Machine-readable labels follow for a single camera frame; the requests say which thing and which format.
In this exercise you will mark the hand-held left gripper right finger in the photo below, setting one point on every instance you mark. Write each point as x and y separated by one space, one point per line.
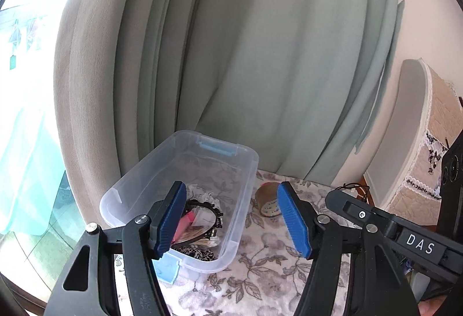
294 223

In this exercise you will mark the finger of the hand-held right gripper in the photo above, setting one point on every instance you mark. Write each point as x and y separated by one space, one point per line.
356 211

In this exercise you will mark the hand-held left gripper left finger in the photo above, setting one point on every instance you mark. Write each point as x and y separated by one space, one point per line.
170 220

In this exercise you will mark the bundle of cotton swabs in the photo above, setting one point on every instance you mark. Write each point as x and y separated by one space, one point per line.
197 238

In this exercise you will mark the amber tape roll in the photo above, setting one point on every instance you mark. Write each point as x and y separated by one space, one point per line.
266 198

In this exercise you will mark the black spotted white scrunchie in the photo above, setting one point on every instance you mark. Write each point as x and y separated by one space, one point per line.
197 253

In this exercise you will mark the white cloth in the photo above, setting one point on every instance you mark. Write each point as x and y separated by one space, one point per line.
208 197

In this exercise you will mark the black beaded headband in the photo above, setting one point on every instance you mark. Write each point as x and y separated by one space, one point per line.
216 214

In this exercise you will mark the clear plastic storage container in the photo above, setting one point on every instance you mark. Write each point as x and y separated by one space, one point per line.
144 171

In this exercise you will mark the floral grey blanket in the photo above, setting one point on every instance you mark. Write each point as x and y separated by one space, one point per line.
260 265

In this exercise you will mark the grey cushion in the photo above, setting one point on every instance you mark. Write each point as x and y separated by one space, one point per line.
398 128

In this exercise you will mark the beige lace-trimmed cover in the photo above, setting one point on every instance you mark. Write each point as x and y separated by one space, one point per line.
441 109

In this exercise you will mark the window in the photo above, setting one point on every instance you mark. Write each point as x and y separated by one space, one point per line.
29 120

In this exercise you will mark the grey-green curtain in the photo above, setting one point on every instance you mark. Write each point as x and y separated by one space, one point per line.
253 48

